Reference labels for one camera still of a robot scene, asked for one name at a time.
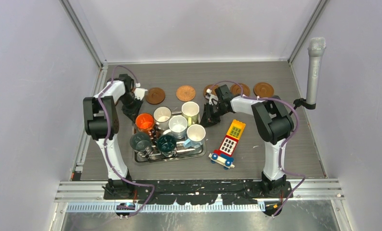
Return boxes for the black microphone tripod stand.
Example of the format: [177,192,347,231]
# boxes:
[293,98,316,110]

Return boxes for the dark grey cup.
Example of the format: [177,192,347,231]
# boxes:
[130,132,153,158]

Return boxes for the silver metal tray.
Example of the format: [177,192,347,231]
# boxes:
[132,122,206,165]

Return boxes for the silver grey microphone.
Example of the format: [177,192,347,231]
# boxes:
[306,37,326,105]

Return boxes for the yellow green handled cup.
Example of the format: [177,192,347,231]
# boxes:
[181,101,200,126]

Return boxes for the white metallic cup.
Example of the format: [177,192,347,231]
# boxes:
[153,106,172,131]

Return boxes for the brown wooden coaster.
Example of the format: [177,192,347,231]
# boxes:
[253,82,274,98]
[230,83,250,96]
[146,88,166,105]
[203,84,219,99]

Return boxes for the dark teal cup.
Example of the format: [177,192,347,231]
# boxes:
[157,135,177,158]

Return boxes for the light blue handled cup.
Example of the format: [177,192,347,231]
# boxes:
[183,124,206,149]

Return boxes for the colourful toy brick truck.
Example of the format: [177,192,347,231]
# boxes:
[209,119,246,170]

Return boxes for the light patterned wooden coaster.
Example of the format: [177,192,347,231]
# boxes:
[176,85,196,102]

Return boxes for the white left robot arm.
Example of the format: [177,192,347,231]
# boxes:
[83,74,145,199]

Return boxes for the orange cup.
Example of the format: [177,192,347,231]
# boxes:
[135,113,155,133]

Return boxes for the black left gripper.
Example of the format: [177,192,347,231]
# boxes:
[120,93,144,122]

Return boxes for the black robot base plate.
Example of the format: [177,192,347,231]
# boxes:
[102,180,293,205]

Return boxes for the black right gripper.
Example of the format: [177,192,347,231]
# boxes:
[199,103,228,129]

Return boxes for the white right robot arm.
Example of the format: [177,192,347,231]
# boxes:
[200,85,294,198]

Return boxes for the grey white cup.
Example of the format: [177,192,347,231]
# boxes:
[162,115,188,139]

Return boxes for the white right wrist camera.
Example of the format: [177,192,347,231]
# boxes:
[207,95,218,105]

